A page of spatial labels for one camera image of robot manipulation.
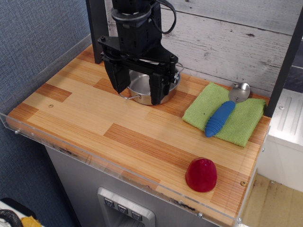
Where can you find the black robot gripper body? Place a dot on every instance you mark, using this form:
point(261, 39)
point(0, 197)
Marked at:
point(138, 43)

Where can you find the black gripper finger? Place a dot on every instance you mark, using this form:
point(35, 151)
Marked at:
point(159, 88)
point(117, 73)

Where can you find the blue handled metal spoon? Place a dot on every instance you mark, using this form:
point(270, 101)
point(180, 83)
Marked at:
point(239, 93)

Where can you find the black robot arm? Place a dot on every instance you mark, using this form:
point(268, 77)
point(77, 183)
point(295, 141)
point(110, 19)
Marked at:
point(138, 47)

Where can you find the small stainless steel pot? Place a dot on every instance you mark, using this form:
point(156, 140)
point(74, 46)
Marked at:
point(139, 88)

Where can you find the green folded cloth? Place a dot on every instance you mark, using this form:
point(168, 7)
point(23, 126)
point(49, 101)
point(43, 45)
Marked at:
point(239, 124)

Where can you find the clear acrylic table guard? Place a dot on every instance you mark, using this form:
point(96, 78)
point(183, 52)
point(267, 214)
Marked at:
point(70, 104)

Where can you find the grey toy fridge cabinet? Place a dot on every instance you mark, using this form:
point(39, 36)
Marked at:
point(81, 180)

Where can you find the silver dispenser button panel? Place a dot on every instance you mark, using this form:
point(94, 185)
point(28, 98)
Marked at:
point(121, 212)

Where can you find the white toy sink unit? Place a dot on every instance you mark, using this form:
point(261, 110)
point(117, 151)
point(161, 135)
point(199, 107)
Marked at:
point(281, 157)

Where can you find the dark left vertical post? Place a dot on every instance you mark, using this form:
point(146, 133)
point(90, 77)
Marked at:
point(97, 16)

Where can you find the dark vertical post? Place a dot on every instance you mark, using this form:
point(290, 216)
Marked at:
point(285, 17)
point(97, 16)

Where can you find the dark right vertical post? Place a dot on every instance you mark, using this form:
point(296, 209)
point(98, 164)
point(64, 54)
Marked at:
point(285, 17)

